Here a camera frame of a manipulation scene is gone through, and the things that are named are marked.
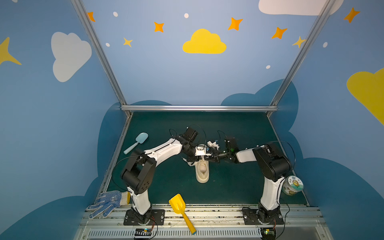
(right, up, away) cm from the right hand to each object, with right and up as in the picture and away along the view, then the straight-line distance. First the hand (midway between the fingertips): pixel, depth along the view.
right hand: (204, 158), depth 87 cm
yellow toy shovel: (-14, -24, -9) cm, 29 cm away
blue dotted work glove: (-52, -21, -9) cm, 57 cm away
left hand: (-3, +2, +3) cm, 5 cm away
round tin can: (+46, -12, -9) cm, 49 cm away
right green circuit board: (+31, -35, -14) cm, 49 cm away
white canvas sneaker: (-1, -7, -3) cm, 7 cm away
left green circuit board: (-32, -34, -14) cm, 48 cm away
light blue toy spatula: (-44, +11, +18) cm, 49 cm away
